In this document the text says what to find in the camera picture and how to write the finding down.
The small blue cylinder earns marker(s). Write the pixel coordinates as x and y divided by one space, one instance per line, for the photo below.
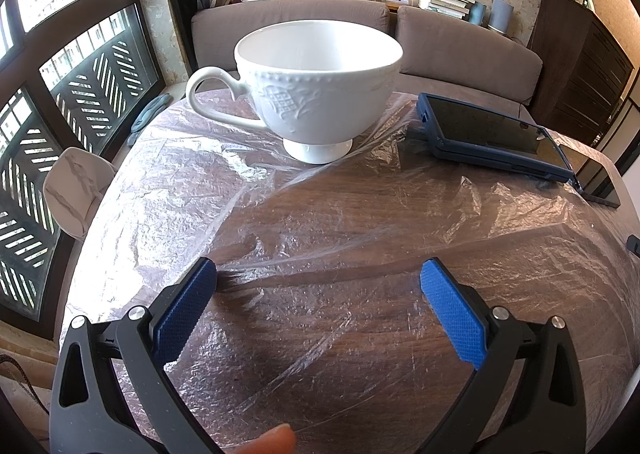
477 14

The dark wooden cabinet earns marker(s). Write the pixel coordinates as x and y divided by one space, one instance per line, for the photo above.
585 64

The blue-grey object on sill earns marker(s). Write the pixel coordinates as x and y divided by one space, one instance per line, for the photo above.
147 114

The window with lattice railing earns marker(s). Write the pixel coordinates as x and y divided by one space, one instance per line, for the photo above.
75 84

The tablet in dark blue case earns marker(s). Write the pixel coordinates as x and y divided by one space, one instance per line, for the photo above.
490 129

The clear plastic table cover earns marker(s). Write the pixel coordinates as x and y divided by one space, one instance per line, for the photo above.
325 224

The large black tablet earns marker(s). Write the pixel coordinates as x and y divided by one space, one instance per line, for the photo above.
595 174

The large grey-blue cylinder speaker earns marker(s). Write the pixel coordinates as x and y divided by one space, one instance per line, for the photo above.
500 14

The brown sofa back cushion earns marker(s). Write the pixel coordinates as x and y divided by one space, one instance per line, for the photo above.
475 49
220 29

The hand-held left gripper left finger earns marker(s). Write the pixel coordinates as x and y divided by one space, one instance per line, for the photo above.
182 314

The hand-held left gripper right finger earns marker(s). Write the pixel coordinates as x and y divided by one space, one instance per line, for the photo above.
452 319

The white ceramic cup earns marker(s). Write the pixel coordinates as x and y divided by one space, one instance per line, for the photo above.
320 84

